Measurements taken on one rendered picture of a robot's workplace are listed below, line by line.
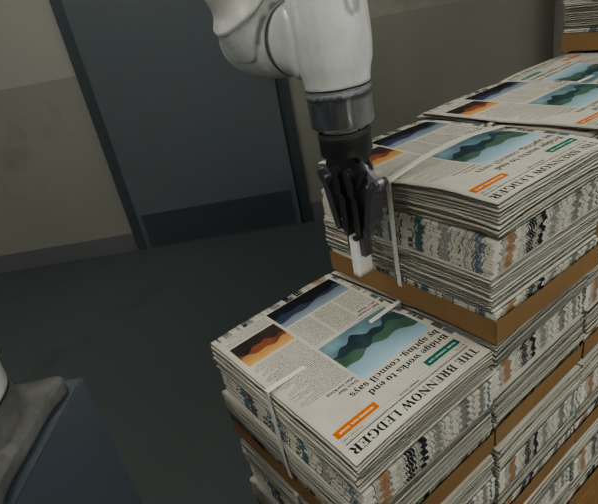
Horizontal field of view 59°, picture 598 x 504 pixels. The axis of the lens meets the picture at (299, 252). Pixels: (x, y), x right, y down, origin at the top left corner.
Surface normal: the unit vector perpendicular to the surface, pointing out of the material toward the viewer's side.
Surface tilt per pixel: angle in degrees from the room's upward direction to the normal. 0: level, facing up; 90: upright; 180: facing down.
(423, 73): 90
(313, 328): 1
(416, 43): 90
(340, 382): 0
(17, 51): 90
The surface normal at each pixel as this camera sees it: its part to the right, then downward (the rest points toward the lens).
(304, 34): -0.68, 0.42
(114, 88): 0.01, 0.46
